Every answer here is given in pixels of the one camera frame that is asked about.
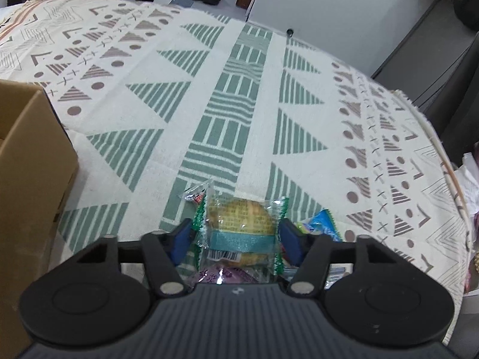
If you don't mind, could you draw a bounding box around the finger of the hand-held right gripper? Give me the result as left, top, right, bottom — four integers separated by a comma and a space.
75, 219, 192, 299
279, 219, 399, 296

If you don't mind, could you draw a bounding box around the light purple snack packet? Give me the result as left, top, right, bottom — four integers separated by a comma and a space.
187, 264, 263, 287

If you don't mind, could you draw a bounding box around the patterned blanket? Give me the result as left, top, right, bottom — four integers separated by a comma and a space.
0, 0, 473, 356

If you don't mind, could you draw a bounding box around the bread packet with teal band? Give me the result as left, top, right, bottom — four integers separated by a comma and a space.
192, 191, 289, 282

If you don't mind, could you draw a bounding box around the small blue snack packet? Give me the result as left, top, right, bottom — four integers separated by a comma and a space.
295, 209, 343, 242

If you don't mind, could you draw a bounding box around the cardboard box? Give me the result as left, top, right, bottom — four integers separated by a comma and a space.
0, 80, 80, 359

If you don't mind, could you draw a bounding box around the crumpled white cloth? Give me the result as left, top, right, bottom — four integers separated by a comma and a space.
452, 151, 479, 214

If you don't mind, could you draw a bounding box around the small red clear packet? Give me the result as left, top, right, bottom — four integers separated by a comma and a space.
178, 180, 215, 207

